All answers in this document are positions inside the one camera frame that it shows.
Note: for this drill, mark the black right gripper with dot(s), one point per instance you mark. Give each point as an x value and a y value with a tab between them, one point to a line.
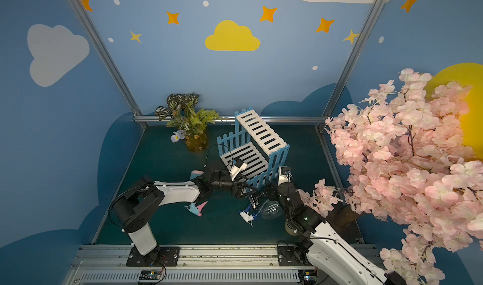
272	193

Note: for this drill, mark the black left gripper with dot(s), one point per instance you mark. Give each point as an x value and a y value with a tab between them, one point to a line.
234	184

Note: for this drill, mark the clear blue-white spray bottle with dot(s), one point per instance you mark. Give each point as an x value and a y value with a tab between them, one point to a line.
267	211

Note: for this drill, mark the blue and white slatted shelf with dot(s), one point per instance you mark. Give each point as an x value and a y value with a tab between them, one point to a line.
257	144

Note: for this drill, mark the teal pink spray bottle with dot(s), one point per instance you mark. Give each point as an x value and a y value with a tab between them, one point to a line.
196	209

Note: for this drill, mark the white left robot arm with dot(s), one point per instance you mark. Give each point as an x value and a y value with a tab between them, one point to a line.
135	207

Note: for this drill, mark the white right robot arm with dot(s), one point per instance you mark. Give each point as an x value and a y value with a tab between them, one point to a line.
323	246

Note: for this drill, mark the clear vase with daisies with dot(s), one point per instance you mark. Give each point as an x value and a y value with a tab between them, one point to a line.
191	124

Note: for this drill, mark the pink cherry blossom tree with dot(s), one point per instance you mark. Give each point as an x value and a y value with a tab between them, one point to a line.
408	163

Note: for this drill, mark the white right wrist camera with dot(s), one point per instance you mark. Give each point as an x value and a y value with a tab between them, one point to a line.
285	175

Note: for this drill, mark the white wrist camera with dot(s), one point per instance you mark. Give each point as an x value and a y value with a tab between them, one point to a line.
237	167
285	175

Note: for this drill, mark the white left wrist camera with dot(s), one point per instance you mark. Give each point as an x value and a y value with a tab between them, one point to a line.
237	167

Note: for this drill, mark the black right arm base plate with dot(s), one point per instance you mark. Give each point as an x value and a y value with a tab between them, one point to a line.
289	255

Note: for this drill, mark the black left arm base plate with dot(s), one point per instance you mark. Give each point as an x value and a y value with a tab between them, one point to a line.
161	256

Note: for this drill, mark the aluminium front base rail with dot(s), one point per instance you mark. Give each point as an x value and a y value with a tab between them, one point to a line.
197	264

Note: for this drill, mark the aluminium right corner post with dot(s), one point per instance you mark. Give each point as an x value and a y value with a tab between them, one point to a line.
366	29

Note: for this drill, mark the aluminium corner post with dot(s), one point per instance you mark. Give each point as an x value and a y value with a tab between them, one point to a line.
366	29
87	23

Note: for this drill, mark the aluminium left corner post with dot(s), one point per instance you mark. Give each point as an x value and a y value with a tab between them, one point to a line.
87	23

